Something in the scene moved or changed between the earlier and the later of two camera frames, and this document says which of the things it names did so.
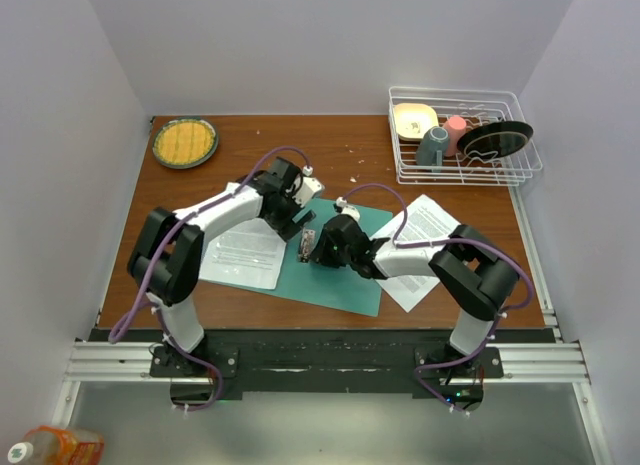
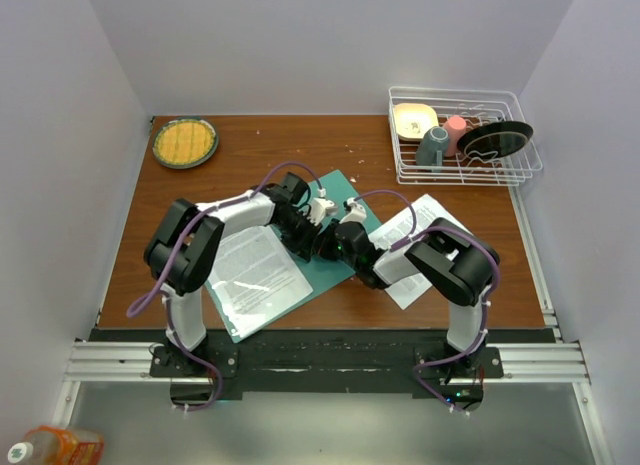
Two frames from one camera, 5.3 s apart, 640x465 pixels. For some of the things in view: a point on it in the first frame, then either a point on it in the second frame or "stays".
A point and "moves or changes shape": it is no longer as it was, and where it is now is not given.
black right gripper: [321, 256] stays
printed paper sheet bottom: [419, 220] stays
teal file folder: [372, 217] -> [322, 273]
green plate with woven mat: [184, 143] stays
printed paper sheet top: [248, 253] moves or changes shape
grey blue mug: [431, 146] stays
